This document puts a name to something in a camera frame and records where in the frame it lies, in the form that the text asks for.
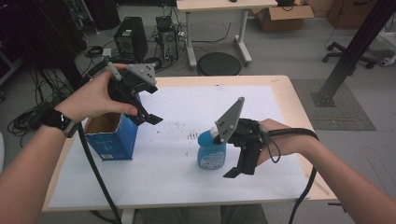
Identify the black round stool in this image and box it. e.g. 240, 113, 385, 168
196, 51, 243, 77

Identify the blue cardboard box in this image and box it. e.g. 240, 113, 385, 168
84, 94, 142, 162

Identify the person's left hand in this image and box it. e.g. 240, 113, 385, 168
54, 63, 139, 123

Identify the white-legged desk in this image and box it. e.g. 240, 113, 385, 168
175, 0, 278, 71

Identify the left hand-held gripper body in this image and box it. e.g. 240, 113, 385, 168
106, 63, 159, 105

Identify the open computer case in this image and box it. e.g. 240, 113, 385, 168
154, 15, 180, 63

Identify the thick black gripper cable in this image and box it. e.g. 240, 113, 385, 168
266, 127, 319, 224
77, 58, 123, 224

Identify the person's right hand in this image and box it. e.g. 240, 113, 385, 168
257, 118, 313, 167

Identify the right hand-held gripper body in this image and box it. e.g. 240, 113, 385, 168
214, 96, 266, 157

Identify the bundle of black floor cables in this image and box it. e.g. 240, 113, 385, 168
7, 66, 78, 147

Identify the white table mat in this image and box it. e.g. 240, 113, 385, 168
48, 85, 310, 209

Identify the light wooden table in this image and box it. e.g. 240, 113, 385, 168
41, 75, 339, 224

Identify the open cardboard box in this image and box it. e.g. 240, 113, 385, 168
249, 4, 316, 33

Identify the grey cable plug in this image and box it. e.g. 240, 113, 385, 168
105, 60, 123, 82

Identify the black office chair base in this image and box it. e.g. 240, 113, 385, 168
321, 41, 378, 71

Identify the thin black cable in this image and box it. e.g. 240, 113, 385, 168
262, 130, 282, 164

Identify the black wristwatch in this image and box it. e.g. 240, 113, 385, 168
28, 106, 79, 138

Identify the dark grey floor mat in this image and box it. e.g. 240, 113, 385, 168
290, 77, 377, 132

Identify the blue bottle with white cap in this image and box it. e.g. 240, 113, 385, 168
196, 124, 228, 171

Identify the closed cardboard box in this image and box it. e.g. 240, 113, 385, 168
326, 0, 380, 31

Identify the black computer tower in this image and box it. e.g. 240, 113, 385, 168
113, 16, 149, 63

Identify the black metal stand post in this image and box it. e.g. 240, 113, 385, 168
310, 0, 396, 108

